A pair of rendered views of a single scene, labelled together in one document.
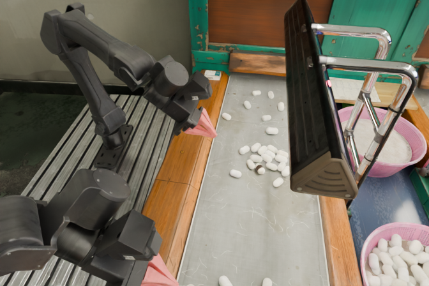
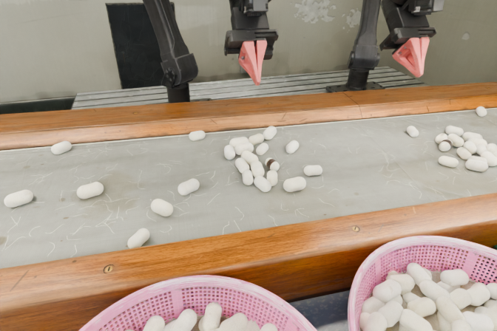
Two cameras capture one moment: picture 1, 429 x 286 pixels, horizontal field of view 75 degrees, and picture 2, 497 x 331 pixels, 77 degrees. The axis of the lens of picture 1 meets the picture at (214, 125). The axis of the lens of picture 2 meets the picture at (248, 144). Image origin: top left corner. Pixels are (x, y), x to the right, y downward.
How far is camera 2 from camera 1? 0.54 m
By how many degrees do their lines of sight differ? 53
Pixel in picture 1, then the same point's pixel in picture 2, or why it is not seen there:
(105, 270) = (234, 16)
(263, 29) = not seen: outside the picture
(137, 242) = not seen: outside the picture
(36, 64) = not seen: hidden behind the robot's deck
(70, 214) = not seen: outside the picture
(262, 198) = (409, 157)
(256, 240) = (354, 160)
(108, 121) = (359, 52)
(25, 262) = not seen: outside the picture
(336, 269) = (385, 213)
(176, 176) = (357, 98)
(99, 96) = (367, 26)
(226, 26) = not seen: outside the picture
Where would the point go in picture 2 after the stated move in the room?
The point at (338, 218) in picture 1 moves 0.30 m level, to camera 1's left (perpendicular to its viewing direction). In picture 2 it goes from (467, 212) to (337, 120)
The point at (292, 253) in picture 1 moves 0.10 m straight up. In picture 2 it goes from (370, 188) to (385, 136)
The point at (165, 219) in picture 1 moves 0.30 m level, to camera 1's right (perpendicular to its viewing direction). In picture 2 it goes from (312, 103) to (412, 174)
